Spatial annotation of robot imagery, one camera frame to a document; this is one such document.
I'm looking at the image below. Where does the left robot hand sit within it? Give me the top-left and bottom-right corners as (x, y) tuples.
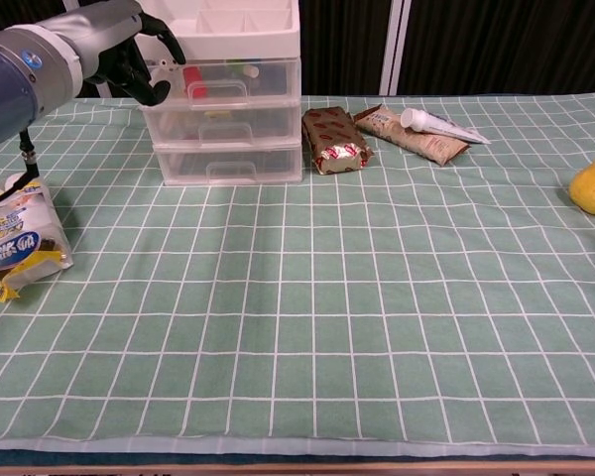
(61, 0), (187, 107)

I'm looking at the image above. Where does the clear plastic drawer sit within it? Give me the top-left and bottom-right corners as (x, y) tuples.
(142, 102), (303, 149)
(142, 57), (302, 111)
(156, 143), (305, 187)

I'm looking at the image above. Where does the white plastic drawer cabinet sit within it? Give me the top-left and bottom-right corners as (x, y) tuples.
(142, 0), (305, 187)

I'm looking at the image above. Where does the gold red snack package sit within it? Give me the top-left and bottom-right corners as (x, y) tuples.
(300, 106), (376, 177)

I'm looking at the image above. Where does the green checked tablecloth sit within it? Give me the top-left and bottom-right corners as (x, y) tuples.
(0, 91), (595, 458)

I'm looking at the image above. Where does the brown snack package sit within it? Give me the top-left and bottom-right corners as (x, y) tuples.
(352, 103), (471, 166)

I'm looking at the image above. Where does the white toothpaste tube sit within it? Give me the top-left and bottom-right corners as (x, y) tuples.
(400, 107), (492, 146)

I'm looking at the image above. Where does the black pleated curtain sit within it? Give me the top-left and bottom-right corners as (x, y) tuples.
(0, 0), (595, 98)

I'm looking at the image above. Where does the white frame post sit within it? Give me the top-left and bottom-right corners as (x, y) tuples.
(378, 0), (414, 97)

